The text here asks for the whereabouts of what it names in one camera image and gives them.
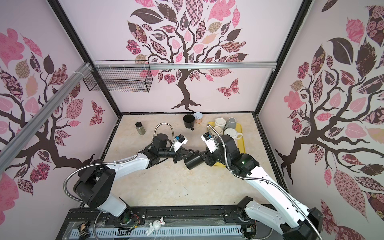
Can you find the black wire basket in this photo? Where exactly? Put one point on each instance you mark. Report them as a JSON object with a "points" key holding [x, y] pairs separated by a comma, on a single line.
{"points": [[135, 76]]}

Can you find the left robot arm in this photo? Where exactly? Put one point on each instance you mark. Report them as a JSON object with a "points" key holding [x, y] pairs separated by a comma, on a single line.
{"points": [[91, 185]]}

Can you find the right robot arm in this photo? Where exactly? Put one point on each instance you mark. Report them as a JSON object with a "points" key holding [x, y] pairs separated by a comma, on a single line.
{"points": [[288, 217]]}

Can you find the aluminium rail left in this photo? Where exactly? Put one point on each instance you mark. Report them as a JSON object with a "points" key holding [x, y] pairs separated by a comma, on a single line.
{"points": [[11, 150]]}

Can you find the cream mug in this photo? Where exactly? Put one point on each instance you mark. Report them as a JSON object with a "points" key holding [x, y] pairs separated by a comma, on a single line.
{"points": [[218, 130]]}

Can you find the aluminium rail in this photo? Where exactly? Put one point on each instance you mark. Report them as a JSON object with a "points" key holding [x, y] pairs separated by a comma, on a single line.
{"points": [[11, 150], [190, 66]]}

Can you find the yellow plastic tray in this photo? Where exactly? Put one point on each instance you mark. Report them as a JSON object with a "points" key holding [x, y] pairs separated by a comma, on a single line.
{"points": [[240, 142]]}

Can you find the white ribbed mug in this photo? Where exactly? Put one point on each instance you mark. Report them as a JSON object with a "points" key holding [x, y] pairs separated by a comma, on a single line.
{"points": [[233, 134]]}

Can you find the black mug white base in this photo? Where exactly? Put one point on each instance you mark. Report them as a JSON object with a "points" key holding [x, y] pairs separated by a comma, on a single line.
{"points": [[193, 161]]}

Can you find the all black mug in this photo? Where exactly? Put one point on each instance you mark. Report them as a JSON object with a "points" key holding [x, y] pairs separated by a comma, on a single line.
{"points": [[189, 121]]}

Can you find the white slotted cable duct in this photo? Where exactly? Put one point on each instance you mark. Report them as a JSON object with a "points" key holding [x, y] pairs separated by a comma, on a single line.
{"points": [[191, 231]]}

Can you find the white bunny figurine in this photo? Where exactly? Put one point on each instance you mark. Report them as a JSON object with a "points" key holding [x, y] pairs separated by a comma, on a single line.
{"points": [[155, 226]]}

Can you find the aluminium rail back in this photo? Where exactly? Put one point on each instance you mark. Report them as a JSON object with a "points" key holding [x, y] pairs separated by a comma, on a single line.
{"points": [[190, 66]]}

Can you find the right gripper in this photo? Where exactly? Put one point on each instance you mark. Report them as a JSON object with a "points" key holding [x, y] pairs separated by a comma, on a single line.
{"points": [[207, 156]]}

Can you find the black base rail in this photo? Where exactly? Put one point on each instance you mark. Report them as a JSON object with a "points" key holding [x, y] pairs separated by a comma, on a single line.
{"points": [[81, 223]]}

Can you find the spice jar black lid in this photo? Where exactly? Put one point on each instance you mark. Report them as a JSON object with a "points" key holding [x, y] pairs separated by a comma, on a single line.
{"points": [[140, 128]]}

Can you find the grey mug rear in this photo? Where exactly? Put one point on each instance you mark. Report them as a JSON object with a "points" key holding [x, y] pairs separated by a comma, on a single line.
{"points": [[231, 123]]}

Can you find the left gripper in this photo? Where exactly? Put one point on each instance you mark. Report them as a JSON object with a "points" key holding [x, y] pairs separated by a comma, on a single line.
{"points": [[178, 155]]}

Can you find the white mug rear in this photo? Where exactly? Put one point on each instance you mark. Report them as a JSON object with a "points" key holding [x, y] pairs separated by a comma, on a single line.
{"points": [[220, 122]]}

